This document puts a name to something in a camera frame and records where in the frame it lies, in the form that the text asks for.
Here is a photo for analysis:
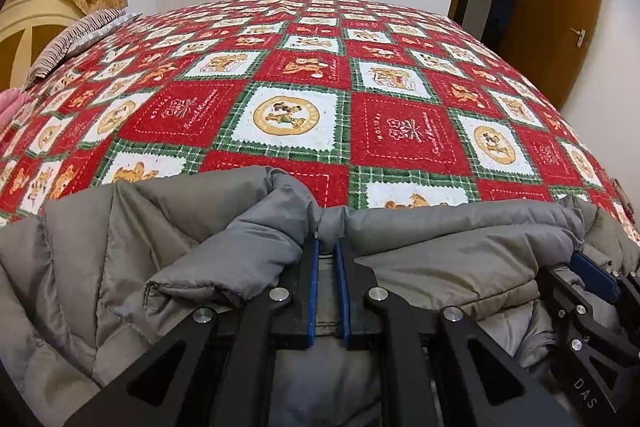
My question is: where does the grey puffer jacket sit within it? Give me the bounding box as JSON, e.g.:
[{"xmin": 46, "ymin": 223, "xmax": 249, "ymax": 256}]
[{"xmin": 1, "ymin": 167, "xmax": 639, "ymax": 426}]

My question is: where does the red patchwork bear bedspread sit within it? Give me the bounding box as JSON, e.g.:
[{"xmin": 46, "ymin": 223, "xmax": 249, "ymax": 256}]
[{"xmin": 1, "ymin": 0, "xmax": 638, "ymax": 239}]

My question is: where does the brown wooden door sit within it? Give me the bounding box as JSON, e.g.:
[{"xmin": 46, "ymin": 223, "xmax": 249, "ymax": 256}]
[{"xmin": 499, "ymin": 0, "xmax": 601, "ymax": 108}]

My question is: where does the pink folded blanket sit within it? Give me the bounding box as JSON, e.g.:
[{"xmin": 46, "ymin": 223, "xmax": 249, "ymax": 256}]
[{"xmin": 0, "ymin": 88, "xmax": 34, "ymax": 132}]

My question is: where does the striped grey pillow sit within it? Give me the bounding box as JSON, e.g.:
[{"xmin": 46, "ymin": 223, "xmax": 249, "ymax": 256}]
[{"xmin": 22, "ymin": 9, "xmax": 140, "ymax": 91}]

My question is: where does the cream wooden headboard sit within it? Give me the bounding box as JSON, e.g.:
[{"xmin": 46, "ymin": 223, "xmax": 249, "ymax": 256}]
[{"xmin": 1, "ymin": 0, "xmax": 84, "ymax": 91}]

